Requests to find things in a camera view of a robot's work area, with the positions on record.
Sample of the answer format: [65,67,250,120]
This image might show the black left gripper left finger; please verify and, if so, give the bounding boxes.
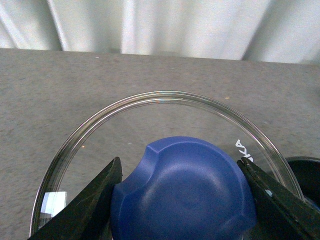
[29,157,123,240]

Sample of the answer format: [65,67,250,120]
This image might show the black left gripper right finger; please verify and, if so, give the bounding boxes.
[236,157,320,240]

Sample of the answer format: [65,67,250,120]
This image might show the glass lid blue knob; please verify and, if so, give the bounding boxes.
[30,91,303,240]

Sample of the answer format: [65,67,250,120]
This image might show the dark blue saucepan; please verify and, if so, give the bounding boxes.
[286,156,320,211]

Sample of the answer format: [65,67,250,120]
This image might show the white curtain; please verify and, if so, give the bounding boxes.
[0,0,320,64]

